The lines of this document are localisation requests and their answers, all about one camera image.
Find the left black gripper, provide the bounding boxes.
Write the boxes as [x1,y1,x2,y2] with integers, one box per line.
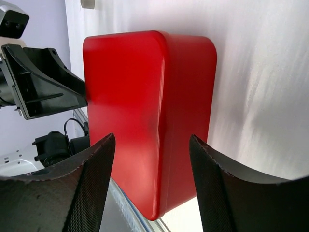
[0,44,88,120]

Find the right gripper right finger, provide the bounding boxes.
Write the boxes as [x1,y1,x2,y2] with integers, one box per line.
[189,135,309,232]

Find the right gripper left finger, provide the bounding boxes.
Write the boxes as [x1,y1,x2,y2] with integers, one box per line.
[0,134,115,232]

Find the red box lid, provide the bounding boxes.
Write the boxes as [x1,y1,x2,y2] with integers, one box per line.
[83,31,167,220]

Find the red square chocolate box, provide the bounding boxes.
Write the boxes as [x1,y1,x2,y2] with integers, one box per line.
[156,34,217,218]

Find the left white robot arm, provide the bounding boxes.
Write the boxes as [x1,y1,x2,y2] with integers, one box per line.
[0,44,90,176]

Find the aluminium front rail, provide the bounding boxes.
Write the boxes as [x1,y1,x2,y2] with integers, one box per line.
[100,179,169,232]

